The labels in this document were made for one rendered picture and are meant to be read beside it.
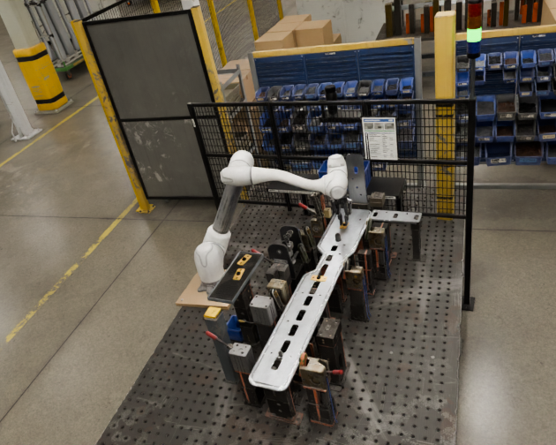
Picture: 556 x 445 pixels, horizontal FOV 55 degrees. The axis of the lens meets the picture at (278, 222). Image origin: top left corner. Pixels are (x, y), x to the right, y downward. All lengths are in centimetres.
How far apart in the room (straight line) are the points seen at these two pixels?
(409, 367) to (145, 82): 352
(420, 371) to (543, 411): 101
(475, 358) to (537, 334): 46
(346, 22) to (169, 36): 500
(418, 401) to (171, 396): 120
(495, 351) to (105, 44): 402
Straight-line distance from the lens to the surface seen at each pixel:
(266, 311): 253
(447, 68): 319
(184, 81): 492
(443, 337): 286
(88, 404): 406
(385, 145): 341
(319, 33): 720
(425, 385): 266
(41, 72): 1003
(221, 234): 334
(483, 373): 364
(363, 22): 932
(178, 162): 536
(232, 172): 295
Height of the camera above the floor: 278
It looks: 33 degrees down
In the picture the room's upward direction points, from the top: 12 degrees counter-clockwise
